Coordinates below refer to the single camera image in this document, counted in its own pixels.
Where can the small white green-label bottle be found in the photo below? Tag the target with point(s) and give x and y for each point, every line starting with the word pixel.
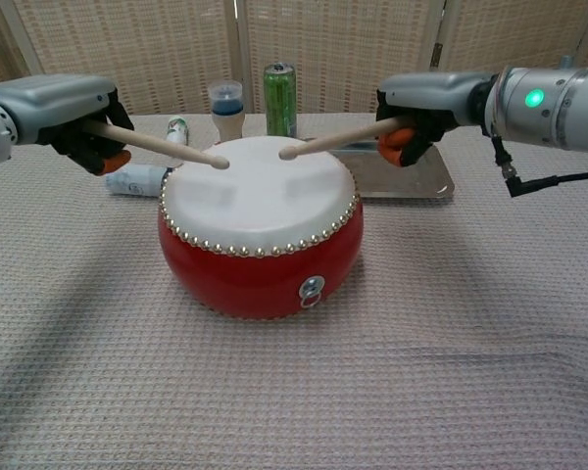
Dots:
pixel 176 128

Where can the green drink can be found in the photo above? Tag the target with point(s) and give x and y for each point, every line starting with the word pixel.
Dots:
pixel 280 108

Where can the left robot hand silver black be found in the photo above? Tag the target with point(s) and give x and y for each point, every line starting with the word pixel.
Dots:
pixel 59 105

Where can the woven folding screen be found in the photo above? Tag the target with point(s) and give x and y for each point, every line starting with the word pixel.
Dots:
pixel 127 49

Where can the white bottle with blue cap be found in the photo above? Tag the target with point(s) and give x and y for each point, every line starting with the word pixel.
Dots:
pixel 132 181

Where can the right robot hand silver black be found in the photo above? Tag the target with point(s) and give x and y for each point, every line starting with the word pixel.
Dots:
pixel 431 95

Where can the beige woven tablecloth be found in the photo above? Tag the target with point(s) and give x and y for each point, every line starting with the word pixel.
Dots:
pixel 421 343

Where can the red drum with white head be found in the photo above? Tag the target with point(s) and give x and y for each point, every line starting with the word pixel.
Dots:
pixel 255 205

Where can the beige bottle with clear cap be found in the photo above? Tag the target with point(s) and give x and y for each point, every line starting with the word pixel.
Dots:
pixel 228 125

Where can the wooden drumstick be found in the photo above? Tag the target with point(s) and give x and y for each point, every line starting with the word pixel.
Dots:
pixel 176 149
pixel 333 141

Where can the rectangular stainless steel tray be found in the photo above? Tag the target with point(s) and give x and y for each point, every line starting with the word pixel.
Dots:
pixel 436 181

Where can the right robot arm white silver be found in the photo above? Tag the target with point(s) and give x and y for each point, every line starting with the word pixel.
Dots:
pixel 558 108

